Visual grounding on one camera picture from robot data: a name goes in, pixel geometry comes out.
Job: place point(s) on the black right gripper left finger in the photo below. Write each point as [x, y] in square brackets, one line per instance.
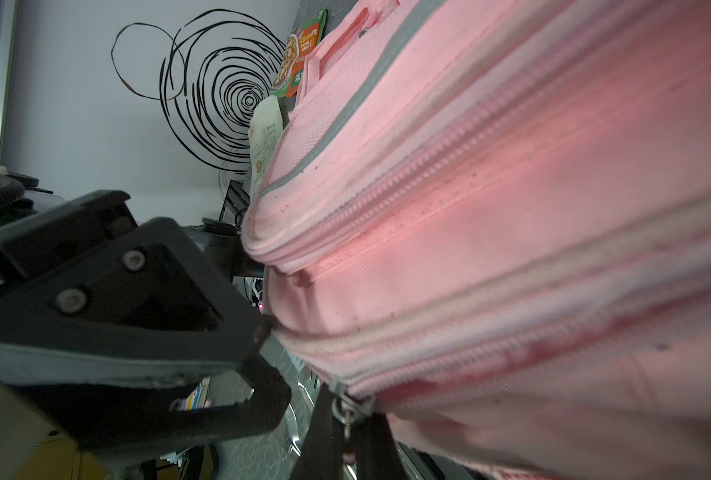
[322, 453]

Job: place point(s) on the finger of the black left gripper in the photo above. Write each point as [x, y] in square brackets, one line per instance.
[142, 421]

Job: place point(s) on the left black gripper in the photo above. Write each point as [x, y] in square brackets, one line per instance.
[88, 298]

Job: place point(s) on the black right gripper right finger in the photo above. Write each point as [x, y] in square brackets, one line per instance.
[376, 456]

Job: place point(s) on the pink student backpack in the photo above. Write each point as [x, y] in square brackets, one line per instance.
[491, 222]

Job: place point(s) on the white food pouch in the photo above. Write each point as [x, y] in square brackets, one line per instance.
[266, 129]

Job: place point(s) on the green snack packet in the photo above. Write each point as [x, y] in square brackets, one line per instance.
[300, 44]

